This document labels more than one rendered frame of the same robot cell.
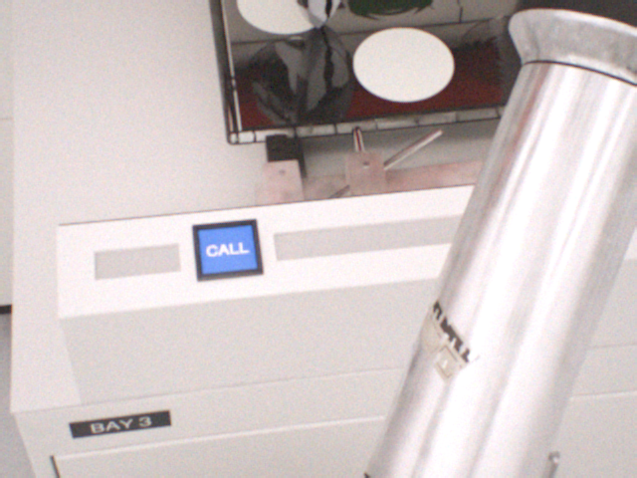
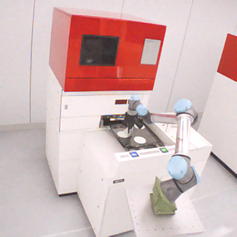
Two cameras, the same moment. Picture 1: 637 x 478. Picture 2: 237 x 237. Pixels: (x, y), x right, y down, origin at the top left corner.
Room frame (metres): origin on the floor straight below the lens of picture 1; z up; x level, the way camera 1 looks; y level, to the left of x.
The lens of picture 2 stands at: (-0.71, 0.73, 1.97)
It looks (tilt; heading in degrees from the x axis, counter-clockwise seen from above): 28 degrees down; 339
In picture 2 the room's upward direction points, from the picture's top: 10 degrees clockwise
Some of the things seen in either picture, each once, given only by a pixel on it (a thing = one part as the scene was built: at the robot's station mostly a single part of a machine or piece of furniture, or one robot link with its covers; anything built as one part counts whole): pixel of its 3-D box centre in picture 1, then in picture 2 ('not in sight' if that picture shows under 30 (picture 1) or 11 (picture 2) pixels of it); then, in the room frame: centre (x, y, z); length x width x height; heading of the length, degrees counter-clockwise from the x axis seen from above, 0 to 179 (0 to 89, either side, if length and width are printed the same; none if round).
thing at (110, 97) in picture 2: not in sight; (106, 110); (1.20, 0.15, 1.02); 0.82 x 0.03 x 0.40; 98
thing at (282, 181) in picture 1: (285, 202); not in sight; (0.72, 0.03, 0.89); 0.08 x 0.03 x 0.03; 8
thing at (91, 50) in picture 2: not in sight; (101, 45); (1.51, 0.19, 1.52); 0.81 x 0.75 x 0.59; 98
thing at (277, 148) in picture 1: (278, 153); not in sight; (0.78, 0.03, 0.90); 0.04 x 0.02 x 0.03; 8
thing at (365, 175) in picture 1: (369, 194); not in sight; (0.73, -0.05, 0.89); 0.08 x 0.03 x 0.03; 8
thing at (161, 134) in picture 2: not in sight; (175, 135); (0.96, -0.47, 0.89); 0.62 x 0.35 x 0.14; 8
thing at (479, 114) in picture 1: (416, 120); (144, 145); (0.82, -0.10, 0.90); 0.38 x 0.01 x 0.01; 98
